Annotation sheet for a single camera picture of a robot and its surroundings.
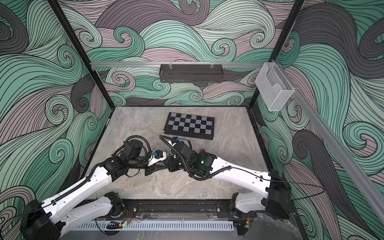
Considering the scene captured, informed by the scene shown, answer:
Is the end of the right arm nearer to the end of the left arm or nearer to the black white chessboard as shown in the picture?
the end of the left arm

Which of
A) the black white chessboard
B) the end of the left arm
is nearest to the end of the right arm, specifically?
the end of the left arm

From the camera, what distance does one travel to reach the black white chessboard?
3.37 ft
